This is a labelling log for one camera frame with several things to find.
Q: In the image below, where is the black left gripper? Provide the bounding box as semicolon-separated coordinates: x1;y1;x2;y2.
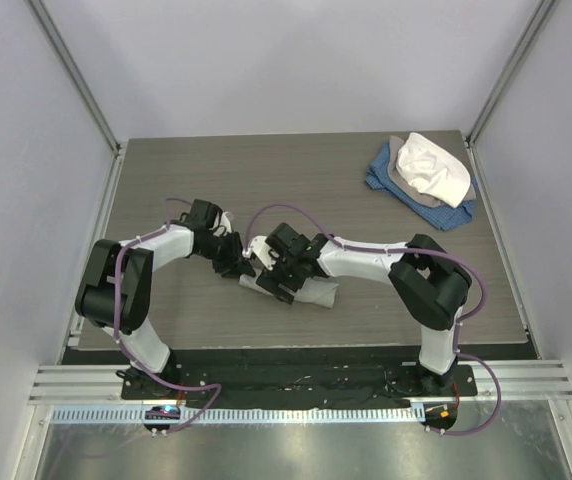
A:
197;230;255;280

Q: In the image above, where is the grey cloth napkin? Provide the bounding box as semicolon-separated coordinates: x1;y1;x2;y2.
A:
239;275;339;309

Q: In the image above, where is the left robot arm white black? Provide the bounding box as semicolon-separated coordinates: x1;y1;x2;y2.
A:
75;200;255;399

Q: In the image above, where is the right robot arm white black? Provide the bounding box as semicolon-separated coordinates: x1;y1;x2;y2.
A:
247;223;472;395

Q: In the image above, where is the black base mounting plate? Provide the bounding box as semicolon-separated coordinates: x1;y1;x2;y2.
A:
116;346;478;410

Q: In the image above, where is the beige grey cloth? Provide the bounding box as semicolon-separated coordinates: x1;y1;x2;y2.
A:
387;136;477;207

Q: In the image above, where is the blue checked cloth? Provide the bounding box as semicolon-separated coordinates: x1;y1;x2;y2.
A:
365;142;477;231

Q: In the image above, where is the white cloth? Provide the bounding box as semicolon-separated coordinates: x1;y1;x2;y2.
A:
395;132;472;208

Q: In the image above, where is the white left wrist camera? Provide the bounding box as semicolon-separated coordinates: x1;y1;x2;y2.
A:
215;211;234;236

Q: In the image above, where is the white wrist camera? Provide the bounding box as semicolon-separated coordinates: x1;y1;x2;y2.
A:
243;236;279;271
215;211;234;236

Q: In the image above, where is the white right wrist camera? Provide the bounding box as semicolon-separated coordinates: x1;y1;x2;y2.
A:
243;236;279;271

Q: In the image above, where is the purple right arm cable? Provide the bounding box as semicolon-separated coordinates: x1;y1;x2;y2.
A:
245;202;505;435

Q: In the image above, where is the white slotted cable duct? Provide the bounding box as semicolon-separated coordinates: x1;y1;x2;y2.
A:
50;404;425;425

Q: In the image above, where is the left aluminium frame post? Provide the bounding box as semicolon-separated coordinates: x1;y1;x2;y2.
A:
24;0;123;154

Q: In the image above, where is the aluminium frame post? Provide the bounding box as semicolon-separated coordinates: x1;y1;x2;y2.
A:
24;0;123;154
465;0;562;146

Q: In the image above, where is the front aluminium frame rail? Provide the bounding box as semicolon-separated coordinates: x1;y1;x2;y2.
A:
28;360;572;405

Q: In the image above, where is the right aluminium frame post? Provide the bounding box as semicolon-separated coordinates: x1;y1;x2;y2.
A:
465;0;562;146

